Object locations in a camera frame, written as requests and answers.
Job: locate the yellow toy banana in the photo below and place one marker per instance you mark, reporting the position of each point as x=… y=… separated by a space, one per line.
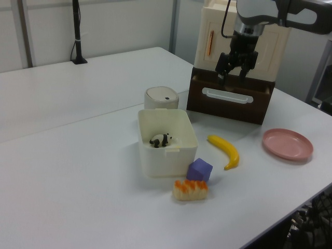
x=228 y=151

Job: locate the purple cube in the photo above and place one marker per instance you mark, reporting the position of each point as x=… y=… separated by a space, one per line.
x=199 y=169

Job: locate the small cream lidded bin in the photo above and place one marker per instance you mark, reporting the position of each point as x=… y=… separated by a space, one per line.
x=161 y=98

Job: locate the black clamp stand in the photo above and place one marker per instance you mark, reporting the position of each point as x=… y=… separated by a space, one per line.
x=77 y=33

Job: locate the cream open plastic box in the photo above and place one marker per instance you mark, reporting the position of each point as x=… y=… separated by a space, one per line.
x=166 y=160

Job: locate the orange white shrimp sushi toy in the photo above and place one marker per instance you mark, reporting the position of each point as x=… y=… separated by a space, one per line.
x=190 y=191

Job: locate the grey metal rack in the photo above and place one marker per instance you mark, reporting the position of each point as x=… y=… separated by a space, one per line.
x=320 y=77

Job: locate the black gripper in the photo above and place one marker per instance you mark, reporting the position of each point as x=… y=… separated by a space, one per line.
x=242 y=46

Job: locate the cream plastic cabinet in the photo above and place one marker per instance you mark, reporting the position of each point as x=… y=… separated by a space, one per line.
x=269 y=49

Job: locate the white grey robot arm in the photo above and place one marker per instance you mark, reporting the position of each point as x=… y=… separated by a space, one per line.
x=255 y=11

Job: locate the pink plate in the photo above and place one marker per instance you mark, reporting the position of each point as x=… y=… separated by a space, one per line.
x=286 y=145

